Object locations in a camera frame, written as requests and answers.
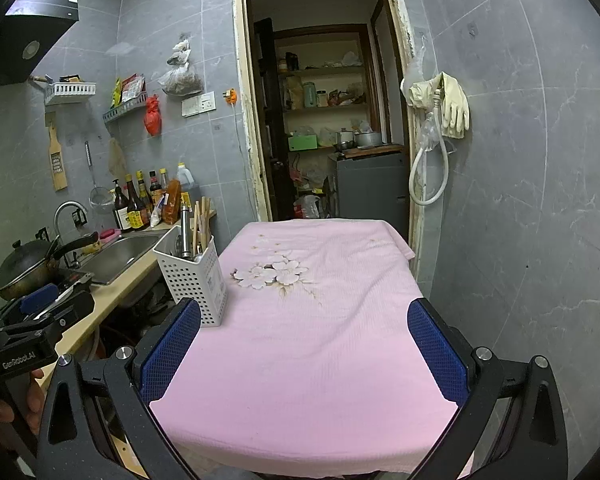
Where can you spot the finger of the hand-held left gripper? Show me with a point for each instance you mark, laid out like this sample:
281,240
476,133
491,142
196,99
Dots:
37,297
75,305

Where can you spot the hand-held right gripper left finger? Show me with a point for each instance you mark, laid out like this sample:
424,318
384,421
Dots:
172,350

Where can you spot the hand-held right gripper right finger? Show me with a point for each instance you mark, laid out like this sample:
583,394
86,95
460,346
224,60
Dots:
437,350

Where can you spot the white perforated utensil basket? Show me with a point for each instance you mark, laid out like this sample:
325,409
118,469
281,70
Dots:
195,290

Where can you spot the person's left hand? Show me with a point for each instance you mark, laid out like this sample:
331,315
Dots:
35,400

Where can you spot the beige kitchen counter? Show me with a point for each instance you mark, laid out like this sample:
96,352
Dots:
110,297

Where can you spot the black wok with lid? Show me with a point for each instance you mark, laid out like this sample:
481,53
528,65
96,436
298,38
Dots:
22,265

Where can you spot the steel sink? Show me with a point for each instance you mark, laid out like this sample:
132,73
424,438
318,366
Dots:
120,255

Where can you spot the pink soap dish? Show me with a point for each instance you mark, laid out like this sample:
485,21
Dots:
110,234

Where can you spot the chrome faucet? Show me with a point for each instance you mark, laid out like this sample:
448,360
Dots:
62,208

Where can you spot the dark pump bottle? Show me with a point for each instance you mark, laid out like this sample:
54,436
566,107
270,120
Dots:
121,212

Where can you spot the dark sauce bottle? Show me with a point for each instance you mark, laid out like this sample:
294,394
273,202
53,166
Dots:
134,215

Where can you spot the steel strainer ladle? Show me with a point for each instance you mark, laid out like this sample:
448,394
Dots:
99,197

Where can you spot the yellow cap sauce bottle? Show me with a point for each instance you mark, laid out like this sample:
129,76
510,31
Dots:
143,192

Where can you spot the pink flowered tablecloth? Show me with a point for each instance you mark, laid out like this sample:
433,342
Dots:
305,360

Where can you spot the wooden cutting paddle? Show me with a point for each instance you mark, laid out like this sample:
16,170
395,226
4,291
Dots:
56,165

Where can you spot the orange seasoning packet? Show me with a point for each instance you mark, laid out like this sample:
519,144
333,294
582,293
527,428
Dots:
171,205

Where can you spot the black cap sauce bottle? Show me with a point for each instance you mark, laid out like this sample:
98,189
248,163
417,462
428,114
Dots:
155,187

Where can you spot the beige hanging bag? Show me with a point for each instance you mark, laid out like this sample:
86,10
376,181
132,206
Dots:
117,157

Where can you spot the grey cabinet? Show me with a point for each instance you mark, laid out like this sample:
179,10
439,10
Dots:
370,195

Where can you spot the white and red bag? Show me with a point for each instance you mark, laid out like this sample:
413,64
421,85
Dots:
309,207

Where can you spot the red plastic bag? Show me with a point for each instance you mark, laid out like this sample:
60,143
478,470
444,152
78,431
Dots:
152,117

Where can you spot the wooden board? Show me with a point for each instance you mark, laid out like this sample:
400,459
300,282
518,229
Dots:
370,151

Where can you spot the yellow seasoning packet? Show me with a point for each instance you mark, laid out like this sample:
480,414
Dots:
116,92

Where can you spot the clear hanging plastic bag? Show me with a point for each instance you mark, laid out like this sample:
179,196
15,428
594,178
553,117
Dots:
430,132

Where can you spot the metal pot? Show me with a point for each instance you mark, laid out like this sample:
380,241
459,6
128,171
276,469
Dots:
368,139

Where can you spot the red seasoning packet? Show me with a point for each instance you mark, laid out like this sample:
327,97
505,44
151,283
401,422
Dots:
132,87

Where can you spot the green box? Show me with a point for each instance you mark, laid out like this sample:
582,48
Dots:
302,143

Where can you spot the cream rubber glove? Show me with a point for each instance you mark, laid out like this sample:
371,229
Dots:
420,95
455,105

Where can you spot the clear bag of dried goods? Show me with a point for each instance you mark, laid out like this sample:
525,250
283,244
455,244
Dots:
181,82

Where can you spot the dark wooden door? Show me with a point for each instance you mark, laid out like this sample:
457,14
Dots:
270,110

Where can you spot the orange plug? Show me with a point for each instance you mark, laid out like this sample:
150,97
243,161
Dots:
230,96

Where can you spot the black range hood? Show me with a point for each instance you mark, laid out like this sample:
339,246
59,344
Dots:
25,35

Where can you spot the small white plastic bag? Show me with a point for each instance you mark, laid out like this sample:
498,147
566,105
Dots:
180,55

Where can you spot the green canister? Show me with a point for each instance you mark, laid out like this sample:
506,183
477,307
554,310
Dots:
309,95

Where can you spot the wooden shelf unit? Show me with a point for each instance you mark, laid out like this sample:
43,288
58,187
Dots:
325,72

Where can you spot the metal wall shelf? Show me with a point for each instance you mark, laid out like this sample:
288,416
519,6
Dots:
125,110

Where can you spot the white wall rack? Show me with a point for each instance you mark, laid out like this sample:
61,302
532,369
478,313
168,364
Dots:
70,91

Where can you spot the white wall socket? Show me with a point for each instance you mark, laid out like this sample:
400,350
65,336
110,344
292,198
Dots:
198,104

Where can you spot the white door frame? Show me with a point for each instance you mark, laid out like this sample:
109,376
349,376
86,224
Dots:
241,110

